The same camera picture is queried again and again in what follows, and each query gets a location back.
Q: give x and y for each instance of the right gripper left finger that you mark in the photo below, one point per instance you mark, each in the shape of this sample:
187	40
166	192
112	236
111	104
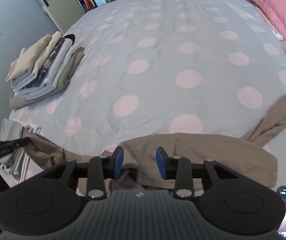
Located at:
104	166

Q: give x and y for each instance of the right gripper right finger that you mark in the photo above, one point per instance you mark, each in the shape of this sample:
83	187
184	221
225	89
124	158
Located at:
169	167

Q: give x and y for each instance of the taupe brown shirt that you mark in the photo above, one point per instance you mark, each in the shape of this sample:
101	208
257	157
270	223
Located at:
245	155

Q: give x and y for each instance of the stack of folded clothes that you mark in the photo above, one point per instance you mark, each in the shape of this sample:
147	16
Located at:
43	69

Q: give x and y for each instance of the grey folded cloth pile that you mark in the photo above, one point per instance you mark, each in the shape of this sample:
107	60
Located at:
15	164

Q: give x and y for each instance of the grey pink-dotted bed cover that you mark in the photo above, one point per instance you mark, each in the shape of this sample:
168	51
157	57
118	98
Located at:
155	67

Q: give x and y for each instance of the beige room door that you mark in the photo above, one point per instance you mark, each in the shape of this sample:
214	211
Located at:
63	13

